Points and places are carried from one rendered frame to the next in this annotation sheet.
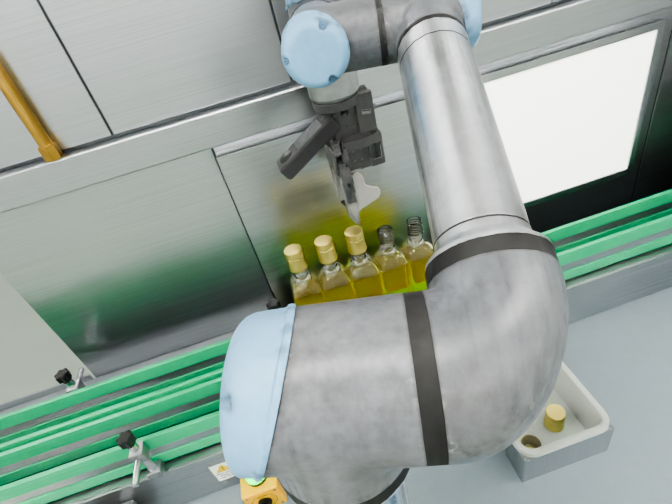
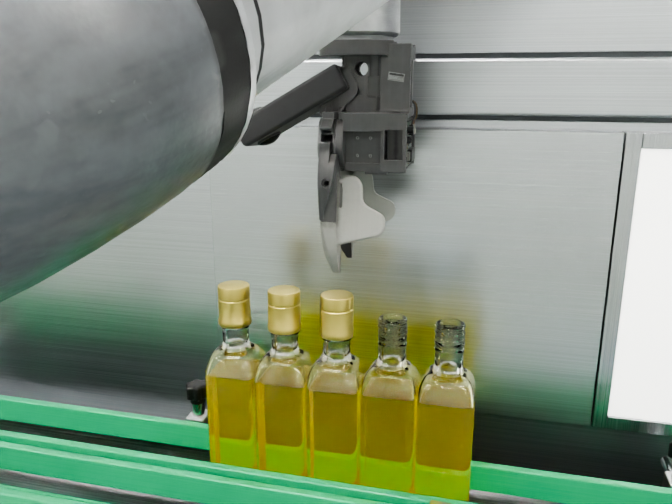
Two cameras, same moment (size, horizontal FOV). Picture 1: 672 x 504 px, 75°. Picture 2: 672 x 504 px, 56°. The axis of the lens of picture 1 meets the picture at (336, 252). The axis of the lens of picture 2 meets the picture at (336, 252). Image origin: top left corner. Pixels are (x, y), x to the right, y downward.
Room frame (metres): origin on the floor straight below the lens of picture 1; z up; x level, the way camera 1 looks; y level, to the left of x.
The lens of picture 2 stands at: (0.07, -0.24, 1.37)
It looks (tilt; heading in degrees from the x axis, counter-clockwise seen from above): 15 degrees down; 19
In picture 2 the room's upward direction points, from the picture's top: straight up
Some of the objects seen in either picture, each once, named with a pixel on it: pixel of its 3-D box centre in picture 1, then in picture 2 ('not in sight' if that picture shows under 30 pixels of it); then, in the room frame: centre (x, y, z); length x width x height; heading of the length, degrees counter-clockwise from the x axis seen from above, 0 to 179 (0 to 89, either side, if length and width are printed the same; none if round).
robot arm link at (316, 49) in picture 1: (330, 40); not in sight; (0.55, -0.06, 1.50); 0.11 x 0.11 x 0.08; 79
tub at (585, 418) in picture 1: (530, 401); not in sight; (0.45, -0.29, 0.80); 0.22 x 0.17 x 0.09; 5
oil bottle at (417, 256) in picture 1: (421, 280); (443, 461); (0.66, -0.16, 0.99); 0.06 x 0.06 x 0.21; 6
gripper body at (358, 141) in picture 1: (347, 131); (365, 109); (0.65, -0.07, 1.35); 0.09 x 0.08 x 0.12; 96
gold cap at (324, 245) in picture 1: (325, 249); (284, 309); (0.65, 0.02, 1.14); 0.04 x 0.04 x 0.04
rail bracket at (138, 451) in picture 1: (140, 468); not in sight; (0.44, 0.43, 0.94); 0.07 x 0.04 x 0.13; 5
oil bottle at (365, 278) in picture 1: (368, 298); (336, 446); (0.65, -0.04, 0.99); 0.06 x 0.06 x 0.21; 6
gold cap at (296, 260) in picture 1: (295, 258); (234, 303); (0.65, 0.07, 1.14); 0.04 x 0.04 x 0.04
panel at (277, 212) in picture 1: (451, 163); (587, 284); (0.81, -0.28, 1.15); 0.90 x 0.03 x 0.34; 95
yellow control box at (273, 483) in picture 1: (263, 484); not in sight; (0.43, 0.26, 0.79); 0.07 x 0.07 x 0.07; 5
